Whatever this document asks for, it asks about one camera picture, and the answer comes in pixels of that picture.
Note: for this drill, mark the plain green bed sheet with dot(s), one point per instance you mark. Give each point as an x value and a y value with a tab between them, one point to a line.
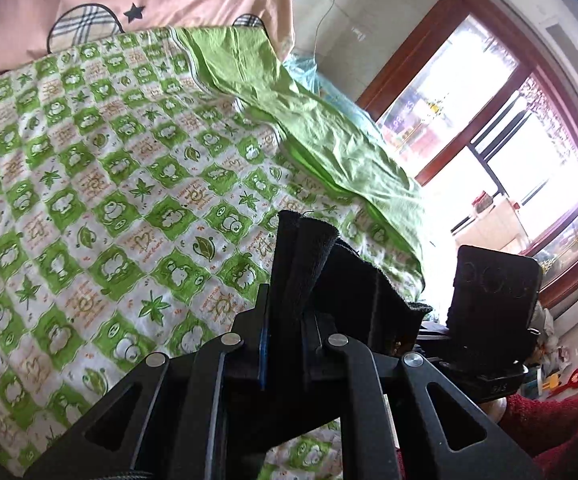
329	130

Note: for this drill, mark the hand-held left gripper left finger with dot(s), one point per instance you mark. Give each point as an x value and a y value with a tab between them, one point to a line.
264	340

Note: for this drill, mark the green frog printed quilt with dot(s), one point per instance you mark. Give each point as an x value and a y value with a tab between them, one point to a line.
109	200

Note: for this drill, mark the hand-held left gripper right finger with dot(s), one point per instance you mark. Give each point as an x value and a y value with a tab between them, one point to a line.
319	355

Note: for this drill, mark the brown wooden window frame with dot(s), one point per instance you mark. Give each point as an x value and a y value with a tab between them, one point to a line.
449	25

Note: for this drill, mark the light blue plastic bag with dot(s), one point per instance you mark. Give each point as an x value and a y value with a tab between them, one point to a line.
339	100

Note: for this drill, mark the black pants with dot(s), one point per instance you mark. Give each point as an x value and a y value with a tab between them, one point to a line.
339	280

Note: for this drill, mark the person's right forearm red sleeve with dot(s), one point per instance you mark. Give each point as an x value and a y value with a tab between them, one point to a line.
559	430

